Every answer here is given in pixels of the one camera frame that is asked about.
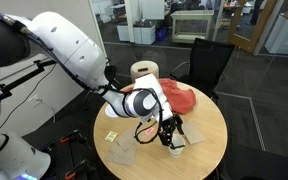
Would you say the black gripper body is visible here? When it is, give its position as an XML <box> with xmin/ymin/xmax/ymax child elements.
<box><xmin>157</xmin><ymin>114</ymin><xmax>185</xmax><ymax>141</ymax></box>

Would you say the black office chair with armrests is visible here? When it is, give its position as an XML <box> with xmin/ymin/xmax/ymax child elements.
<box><xmin>83</xmin><ymin>57</ymin><xmax>122</xmax><ymax>101</ymax></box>

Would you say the pink sugar packet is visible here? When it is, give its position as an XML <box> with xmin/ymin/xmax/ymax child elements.
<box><xmin>144</xmin><ymin>126</ymin><xmax>155</xmax><ymax>137</ymax></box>

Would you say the thin black wall cable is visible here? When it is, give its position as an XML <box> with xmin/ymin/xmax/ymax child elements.
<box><xmin>0</xmin><ymin>63</ymin><xmax>58</xmax><ymax>132</ymax></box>

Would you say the white paper cup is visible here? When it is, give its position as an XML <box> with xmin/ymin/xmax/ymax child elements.
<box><xmin>168</xmin><ymin>134</ymin><xmax>187</xmax><ymax>158</ymax></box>

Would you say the wooden door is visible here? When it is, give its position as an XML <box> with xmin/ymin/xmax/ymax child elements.
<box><xmin>228</xmin><ymin>0</ymin><xmax>279</xmax><ymax>54</ymax></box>

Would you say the brown paper napkin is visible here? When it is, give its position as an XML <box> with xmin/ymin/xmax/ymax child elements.
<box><xmin>178</xmin><ymin>120</ymin><xmax>206</xmax><ymax>145</ymax></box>
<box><xmin>115</xmin><ymin>126</ymin><xmax>142</xmax><ymax>152</ymax></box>
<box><xmin>105</xmin><ymin>142</ymin><xmax>138</xmax><ymax>167</ymax></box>

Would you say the blue bin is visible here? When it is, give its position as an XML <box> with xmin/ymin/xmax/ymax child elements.
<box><xmin>155</xmin><ymin>27</ymin><xmax>169</xmax><ymax>43</ymax></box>

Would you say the red cloth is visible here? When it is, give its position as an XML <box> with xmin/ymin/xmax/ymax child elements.
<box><xmin>121</xmin><ymin>78</ymin><xmax>197</xmax><ymax>115</ymax></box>

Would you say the white counter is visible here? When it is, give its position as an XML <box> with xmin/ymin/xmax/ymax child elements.
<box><xmin>264</xmin><ymin>7</ymin><xmax>288</xmax><ymax>57</ymax></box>

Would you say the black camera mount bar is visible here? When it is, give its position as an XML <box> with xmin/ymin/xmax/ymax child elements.
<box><xmin>0</xmin><ymin>58</ymin><xmax>57</xmax><ymax>101</ymax></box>

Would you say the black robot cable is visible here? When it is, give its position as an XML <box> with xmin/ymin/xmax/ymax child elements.
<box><xmin>0</xmin><ymin>7</ymin><xmax>165</xmax><ymax>145</ymax></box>

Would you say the black padded chair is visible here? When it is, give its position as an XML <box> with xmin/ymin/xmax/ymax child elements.
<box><xmin>217</xmin><ymin>143</ymin><xmax>288</xmax><ymax>180</ymax></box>

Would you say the white low cabinet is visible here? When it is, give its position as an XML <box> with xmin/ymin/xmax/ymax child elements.
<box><xmin>116</xmin><ymin>20</ymin><xmax>157</xmax><ymax>46</ymax></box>

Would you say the black mesh office chair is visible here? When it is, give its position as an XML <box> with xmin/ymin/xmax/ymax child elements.
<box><xmin>169</xmin><ymin>37</ymin><xmax>236</xmax><ymax>101</ymax></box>

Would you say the black orange-handled clamp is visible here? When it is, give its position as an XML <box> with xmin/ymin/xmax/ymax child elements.
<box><xmin>59</xmin><ymin>129</ymin><xmax>92</xmax><ymax>149</ymax></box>
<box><xmin>64</xmin><ymin>158</ymin><xmax>97</xmax><ymax>180</ymax></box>

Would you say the cream glass-sided cart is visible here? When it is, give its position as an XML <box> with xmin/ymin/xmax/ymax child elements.
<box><xmin>170</xmin><ymin>9</ymin><xmax>215</xmax><ymax>45</ymax></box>

